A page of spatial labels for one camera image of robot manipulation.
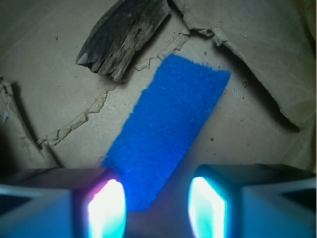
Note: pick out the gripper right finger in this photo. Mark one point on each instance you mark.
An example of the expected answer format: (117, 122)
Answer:
(252, 201)

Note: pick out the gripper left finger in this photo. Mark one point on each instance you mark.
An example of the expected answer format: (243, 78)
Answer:
(62, 203)

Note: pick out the blue rectangular sponge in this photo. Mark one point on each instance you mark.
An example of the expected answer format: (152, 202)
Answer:
(162, 127)

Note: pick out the brown paper-lined box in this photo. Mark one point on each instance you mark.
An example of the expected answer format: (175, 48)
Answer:
(56, 113)

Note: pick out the dark weathered wood piece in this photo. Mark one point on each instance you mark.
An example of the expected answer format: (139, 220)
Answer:
(119, 34)

